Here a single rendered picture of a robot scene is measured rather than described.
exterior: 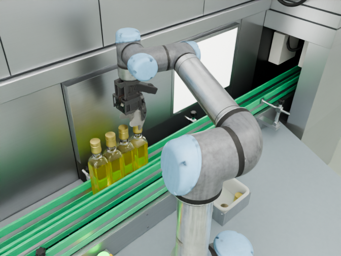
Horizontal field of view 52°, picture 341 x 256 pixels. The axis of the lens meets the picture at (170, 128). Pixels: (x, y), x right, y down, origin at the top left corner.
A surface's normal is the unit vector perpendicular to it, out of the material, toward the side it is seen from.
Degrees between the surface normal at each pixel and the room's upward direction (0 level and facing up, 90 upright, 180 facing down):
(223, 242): 7
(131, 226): 90
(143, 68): 90
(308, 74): 90
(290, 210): 0
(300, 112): 90
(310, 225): 0
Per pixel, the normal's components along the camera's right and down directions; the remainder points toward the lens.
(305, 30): -0.73, 0.40
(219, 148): 0.23, -0.36
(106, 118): 0.68, 0.46
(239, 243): 0.14, -0.82
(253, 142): 0.56, -0.29
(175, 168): -0.91, 0.11
